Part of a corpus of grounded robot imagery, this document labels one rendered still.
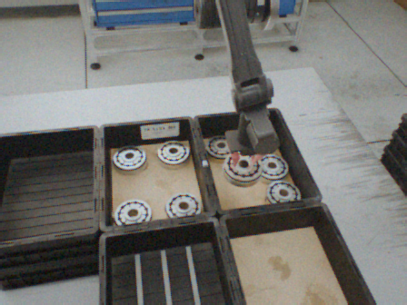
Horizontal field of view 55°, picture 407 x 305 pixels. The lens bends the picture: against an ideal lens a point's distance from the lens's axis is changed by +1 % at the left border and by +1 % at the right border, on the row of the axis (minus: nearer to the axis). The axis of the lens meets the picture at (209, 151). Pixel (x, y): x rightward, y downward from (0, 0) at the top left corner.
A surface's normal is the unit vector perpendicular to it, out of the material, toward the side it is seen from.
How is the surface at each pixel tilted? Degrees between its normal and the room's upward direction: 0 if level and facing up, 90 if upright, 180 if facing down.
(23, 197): 0
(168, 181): 0
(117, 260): 0
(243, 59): 70
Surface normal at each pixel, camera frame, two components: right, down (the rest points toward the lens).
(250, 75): 0.14, 0.44
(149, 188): 0.04, -0.69
